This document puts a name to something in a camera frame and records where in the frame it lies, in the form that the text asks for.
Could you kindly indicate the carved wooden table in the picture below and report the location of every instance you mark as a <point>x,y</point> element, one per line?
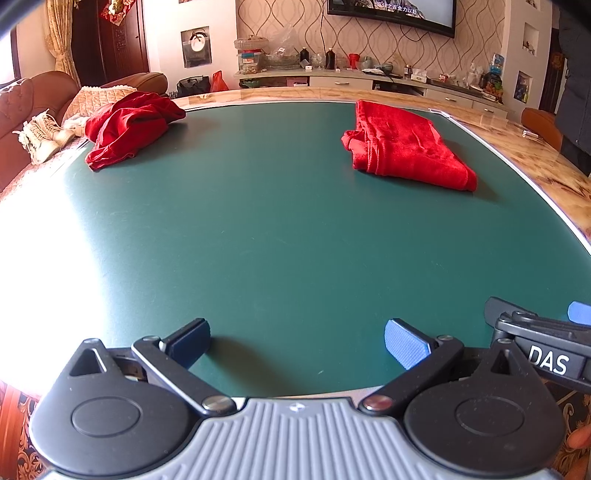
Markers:
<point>545,161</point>

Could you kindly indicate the brown leather sofa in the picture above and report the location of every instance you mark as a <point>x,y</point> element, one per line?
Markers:
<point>27,99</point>

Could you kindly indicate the beige quilted cushion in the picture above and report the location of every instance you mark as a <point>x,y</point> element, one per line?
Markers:
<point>99,99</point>

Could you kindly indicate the stack of clear containers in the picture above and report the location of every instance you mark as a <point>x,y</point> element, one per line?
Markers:
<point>249,55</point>

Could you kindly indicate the long white TV cabinet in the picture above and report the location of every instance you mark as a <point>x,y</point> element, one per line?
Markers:
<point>341,83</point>

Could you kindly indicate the wall-mounted television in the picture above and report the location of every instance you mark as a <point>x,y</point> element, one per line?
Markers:
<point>392,9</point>

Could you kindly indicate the dark wooden door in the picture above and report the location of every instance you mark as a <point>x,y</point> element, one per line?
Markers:
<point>111,46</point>

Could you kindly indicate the red door decoration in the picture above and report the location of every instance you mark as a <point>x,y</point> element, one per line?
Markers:
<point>119,9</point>

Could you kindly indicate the brown leather chair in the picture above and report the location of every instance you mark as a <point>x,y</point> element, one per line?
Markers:
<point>540,127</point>

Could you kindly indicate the dark glass bottle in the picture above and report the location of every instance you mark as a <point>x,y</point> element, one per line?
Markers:
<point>304,55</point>
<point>330,60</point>

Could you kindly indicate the patterned sofa seat cover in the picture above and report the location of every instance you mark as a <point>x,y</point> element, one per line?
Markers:
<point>27,175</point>

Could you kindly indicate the colourful picture box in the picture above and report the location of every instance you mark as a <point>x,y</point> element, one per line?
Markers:
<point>522,87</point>

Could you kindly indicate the red cup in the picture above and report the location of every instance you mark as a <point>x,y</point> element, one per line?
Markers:
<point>354,61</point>

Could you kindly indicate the white cloth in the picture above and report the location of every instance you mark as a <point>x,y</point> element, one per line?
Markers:
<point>76,124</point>

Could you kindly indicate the white lace-up boot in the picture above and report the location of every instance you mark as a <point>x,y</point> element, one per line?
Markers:
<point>44,136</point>

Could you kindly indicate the red plastic bag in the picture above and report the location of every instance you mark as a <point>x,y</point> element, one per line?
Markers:
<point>219,83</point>

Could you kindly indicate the colourful toy package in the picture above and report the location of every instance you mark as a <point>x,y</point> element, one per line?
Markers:
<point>491,78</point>

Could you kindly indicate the grey wall picture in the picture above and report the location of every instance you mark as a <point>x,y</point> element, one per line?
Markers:
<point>196,48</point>

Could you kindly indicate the white tissue box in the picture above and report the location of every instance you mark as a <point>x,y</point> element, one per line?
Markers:
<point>419,75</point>

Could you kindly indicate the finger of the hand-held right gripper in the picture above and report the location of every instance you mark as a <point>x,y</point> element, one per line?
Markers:
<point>581,313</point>
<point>493,310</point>

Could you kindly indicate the crumpled dark red garment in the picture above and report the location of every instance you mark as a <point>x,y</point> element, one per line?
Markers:
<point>129,124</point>

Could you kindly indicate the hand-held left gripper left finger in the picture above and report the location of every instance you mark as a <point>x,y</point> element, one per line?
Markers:
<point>187,344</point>

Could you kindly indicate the yellow curtain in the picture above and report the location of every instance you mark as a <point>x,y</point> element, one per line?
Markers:
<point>62,37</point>

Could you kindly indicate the black bag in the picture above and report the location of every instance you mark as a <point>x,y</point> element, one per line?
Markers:
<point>194,87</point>

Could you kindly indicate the clear plastic bag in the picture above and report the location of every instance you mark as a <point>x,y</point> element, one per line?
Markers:
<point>281,46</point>

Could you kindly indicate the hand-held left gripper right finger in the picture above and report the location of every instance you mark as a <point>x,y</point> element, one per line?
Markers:
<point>406,344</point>

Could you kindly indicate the red knit pants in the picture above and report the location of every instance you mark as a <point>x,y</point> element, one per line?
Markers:
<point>406,147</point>

